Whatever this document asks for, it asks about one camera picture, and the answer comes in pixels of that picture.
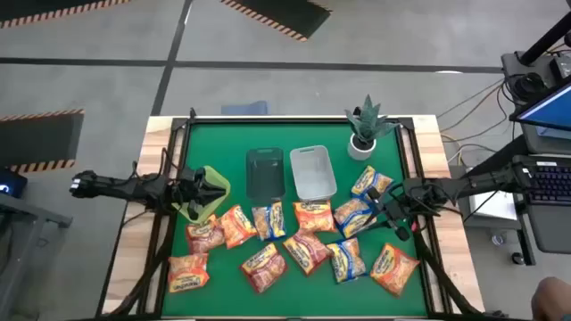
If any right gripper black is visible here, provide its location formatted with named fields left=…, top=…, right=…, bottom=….
left=361, top=185, right=423, bottom=242

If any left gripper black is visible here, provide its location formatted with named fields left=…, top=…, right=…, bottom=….
left=177, top=166, right=228, bottom=223

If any blue Maruchan noodle packet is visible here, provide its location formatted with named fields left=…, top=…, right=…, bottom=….
left=326, top=237, right=368, bottom=284
left=252, top=201, right=287, bottom=242
left=351, top=165, right=394, bottom=200
left=333, top=198, right=380, bottom=239

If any orange Maruchan noodle packet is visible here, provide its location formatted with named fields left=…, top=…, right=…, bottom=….
left=369, top=243, right=421, bottom=298
left=168, top=252, right=211, bottom=293
left=293, top=200, right=336, bottom=234
left=218, top=204, right=259, bottom=250

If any red Maruchan noodle packet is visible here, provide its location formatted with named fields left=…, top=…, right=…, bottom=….
left=282, top=229, right=334, bottom=276
left=239, top=243, right=289, bottom=294
left=185, top=214, right=227, bottom=255

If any yellow-green plastic bin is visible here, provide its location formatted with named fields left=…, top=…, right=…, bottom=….
left=171, top=164, right=232, bottom=224

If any dark green plastic bin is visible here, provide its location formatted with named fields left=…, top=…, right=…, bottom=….
left=244, top=146, right=286, bottom=202

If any snake plant in white pot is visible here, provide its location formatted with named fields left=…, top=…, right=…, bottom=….
left=343, top=94, right=401, bottom=161

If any white plastic bin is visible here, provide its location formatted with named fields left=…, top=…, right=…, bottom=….
left=289, top=144, right=339, bottom=202

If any white labelled box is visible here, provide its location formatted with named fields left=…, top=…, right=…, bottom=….
left=470, top=189, right=518, bottom=222

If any green felt table mat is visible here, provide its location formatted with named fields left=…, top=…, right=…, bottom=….
left=161, top=122, right=428, bottom=317

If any grey computer cart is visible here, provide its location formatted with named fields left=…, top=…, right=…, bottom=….
left=500, top=49, right=571, bottom=268

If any black backlit keyboard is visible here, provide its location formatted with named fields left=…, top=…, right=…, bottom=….
left=525, top=159, right=571, bottom=207

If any black hazard-striped floor mat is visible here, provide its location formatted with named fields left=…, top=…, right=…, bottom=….
left=0, top=109, right=86, bottom=175
left=218, top=0, right=334, bottom=44
left=0, top=0, right=133, bottom=30

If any person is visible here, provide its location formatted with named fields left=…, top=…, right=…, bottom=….
left=530, top=276, right=571, bottom=321

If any grey metal desk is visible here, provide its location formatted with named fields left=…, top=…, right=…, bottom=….
left=0, top=191, right=73, bottom=321

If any black computer blue light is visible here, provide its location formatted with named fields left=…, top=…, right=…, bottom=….
left=0, top=168, right=29, bottom=200

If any computer monitor blue screen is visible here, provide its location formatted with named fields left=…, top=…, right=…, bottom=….
left=509, top=79, right=571, bottom=134

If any small black box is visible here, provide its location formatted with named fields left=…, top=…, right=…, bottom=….
left=548, top=53, right=571, bottom=81

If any black stand pole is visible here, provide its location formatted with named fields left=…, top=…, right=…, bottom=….
left=519, top=11, right=571, bottom=68

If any black metal table frame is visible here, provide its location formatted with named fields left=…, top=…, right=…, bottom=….
left=95, top=106, right=492, bottom=321

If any yellow floor cable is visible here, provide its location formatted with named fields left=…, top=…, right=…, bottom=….
left=439, top=84, right=503, bottom=166

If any black floor cable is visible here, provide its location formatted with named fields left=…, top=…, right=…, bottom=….
left=435, top=78, right=505, bottom=120

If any black coiled cable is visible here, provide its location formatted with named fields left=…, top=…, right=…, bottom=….
left=510, top=70, right=548, bottom=102

